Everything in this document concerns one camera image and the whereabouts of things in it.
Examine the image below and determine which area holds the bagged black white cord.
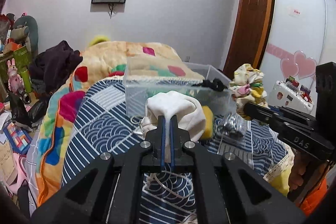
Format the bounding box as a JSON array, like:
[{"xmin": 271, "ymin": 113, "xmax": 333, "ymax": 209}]
[{"xmin": 217, "ymin": 113, "xmax": 247, "ymax": 138}]

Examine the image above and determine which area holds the white drawstring cloth pouch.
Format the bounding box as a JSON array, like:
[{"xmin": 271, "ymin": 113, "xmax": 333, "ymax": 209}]
[{"xmin": 139, "ymin": 91, "xmax": 206, "ymax": 141}]

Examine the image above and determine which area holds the yellow sponge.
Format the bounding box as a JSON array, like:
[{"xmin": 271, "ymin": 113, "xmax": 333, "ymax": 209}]
[{"xmin": 200, "ymin": 106, "xmax": 214, "ymax": 140}]

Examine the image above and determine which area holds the clear plastic storage box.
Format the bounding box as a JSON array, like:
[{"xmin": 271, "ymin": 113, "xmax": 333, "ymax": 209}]
[{"xmin": 123, "ymin": 56, "xmax": 235, "ymax": 116}]

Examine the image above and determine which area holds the operator hand under gripper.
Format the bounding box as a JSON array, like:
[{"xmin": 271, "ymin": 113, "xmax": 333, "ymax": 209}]
[{"xmin": 288, "ymin": 152, "xmax": 311, "ymax": 192}]

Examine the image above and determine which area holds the white stickered suitcase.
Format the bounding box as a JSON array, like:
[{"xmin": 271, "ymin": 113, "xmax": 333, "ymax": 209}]
[{"xmin": 267, "ymin": 76, "xmax": 314, "ymax": 114}]

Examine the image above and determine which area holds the blue white patterned bedspread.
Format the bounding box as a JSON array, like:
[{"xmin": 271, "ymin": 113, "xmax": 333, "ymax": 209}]
[{"xmin": 62, "ymin": 79, "xmax": 290, "ymax": 223}]

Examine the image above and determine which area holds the brown wooden door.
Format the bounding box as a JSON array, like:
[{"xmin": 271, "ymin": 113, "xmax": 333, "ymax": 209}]
[{"xmin": 223, "ymin": 0, "xmax": 268, "ymax": 79}]

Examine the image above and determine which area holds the orange sleeve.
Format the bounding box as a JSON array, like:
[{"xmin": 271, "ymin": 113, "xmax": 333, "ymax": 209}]
[{"xmin": 299, "ymin": 164, "xmax": 329, "ymax": 217}]

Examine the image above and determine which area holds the white sliding wardrobe door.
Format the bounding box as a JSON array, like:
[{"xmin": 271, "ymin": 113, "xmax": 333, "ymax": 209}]
[{"xmin": 260, "ymin": 0, "xmax": 335, "ymax": 102}]

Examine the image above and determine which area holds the colourful patchwork fleece blanket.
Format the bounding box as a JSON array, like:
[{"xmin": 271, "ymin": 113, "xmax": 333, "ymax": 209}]
[{"xmin": 36, "ymin": 41, "xmax": 206, "ymax": 208}]

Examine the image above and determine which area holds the yellow plush behind blanket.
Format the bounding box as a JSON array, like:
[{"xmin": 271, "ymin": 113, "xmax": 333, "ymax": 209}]
[{"xmin": 88, "ymin": 35, "xmax": 110, "ymax": 47}]

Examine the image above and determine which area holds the dark purple garment pile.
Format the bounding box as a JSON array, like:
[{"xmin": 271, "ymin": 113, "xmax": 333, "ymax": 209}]
[{"xmin": 29, "ymin": 40, "xmax": 83, "ymax": 95}]

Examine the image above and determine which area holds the colourful checked box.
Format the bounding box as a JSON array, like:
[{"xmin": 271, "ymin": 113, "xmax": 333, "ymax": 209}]
[{"xmin": 3, "ymin": 122, "xmax": 32, "ymax": 155}]

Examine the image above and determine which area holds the green bottle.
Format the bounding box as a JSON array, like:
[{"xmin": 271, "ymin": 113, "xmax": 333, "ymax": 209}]
[{"xmin": 20, "ymin": 67, "xmax": 32, "ymax": 93}]

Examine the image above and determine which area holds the pink rabbit figurine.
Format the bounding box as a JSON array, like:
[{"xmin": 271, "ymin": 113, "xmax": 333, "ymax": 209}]
[{"xmin": 7, "ymin": 58, "xmax": 24, "ymax": 94}]

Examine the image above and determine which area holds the green cardboard box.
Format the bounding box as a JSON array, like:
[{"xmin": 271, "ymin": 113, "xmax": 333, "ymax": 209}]
[{"xmin": 13, "ymin": 46, "xmax": 32, "ymax": 69}]

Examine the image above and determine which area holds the green grey plush toy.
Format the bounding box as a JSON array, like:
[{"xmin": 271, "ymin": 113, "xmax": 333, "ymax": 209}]
[{"xmin": 10, "ymin": 15, "xmax": 39, "ymax": 58}]

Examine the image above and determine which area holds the black strap with buckle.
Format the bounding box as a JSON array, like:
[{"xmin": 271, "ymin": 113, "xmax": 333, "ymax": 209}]
[{"xmin": 191, "ymin": 78, "xmax": 228, "ymax": 91}]

